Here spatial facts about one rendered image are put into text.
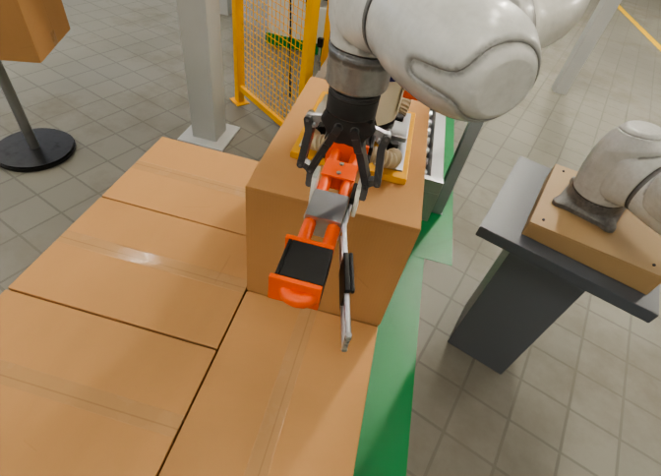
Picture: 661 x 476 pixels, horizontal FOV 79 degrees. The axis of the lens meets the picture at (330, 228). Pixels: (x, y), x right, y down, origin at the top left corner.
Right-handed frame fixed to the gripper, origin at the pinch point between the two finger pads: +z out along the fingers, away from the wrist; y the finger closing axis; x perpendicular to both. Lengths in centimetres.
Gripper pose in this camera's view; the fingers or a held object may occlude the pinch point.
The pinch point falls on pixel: (334, 194)
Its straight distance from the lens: 70.8
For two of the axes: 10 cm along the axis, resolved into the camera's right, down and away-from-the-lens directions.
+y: -9.6, -2.6, 0.7
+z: -1.3, 6.9, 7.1
